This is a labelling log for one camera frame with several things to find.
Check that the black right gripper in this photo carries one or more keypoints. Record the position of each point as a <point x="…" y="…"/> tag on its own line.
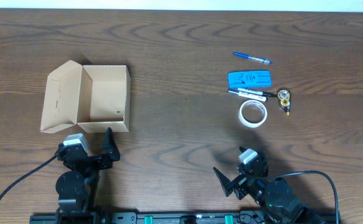
<point x="240" y="183"/>

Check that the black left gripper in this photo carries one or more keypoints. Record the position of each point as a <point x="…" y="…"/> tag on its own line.
<point x="109" y="147"/>

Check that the brown cardboard box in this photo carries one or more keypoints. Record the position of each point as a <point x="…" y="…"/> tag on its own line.
<point x="93" y="97"/>

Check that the white masking tape roll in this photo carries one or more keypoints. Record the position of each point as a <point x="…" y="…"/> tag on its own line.
<point x="252" y="114"/>

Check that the yellow correction tape dispenser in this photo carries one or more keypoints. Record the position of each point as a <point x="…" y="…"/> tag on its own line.
<point x="284" y="100"/>

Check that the blue plastic case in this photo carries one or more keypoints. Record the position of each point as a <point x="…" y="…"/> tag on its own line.
<point x="249" y="79"/>

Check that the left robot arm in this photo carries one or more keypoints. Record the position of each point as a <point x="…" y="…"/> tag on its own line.
<point x="77" y="188"/>

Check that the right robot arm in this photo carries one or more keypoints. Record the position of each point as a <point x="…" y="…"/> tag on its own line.
<point x="275" y="197"/>

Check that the white whiteboard marker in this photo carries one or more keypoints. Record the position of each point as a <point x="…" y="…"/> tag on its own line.
<point x="248" y="95"/>

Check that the blue ballpoint pen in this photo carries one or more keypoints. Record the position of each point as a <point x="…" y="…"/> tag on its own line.
<point x="249" y="57"/>

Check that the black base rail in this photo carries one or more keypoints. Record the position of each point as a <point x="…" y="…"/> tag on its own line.
<point x="245" y="216"/>

